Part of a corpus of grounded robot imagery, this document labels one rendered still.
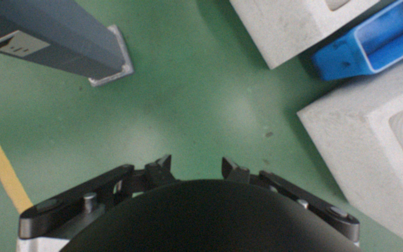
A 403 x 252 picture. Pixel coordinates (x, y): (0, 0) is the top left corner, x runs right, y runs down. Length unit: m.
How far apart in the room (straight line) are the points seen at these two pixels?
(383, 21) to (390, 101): 0.34
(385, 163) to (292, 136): 0.18
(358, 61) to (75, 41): 0.60
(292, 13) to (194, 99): 0.29
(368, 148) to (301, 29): 0.28
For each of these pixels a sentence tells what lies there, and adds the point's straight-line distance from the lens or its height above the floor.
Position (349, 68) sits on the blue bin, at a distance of 0.49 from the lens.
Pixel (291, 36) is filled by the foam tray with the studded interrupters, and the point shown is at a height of 0.13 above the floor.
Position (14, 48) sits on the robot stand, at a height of 0.21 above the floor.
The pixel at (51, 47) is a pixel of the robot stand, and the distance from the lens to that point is 0.38.
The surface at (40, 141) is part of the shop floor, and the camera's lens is 0.73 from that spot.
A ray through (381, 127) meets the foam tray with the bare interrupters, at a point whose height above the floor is 0.18.
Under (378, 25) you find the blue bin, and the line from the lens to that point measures 0.69.
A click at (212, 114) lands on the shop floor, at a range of 0.42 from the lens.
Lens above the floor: 0.42
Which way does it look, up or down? 82 degrees down
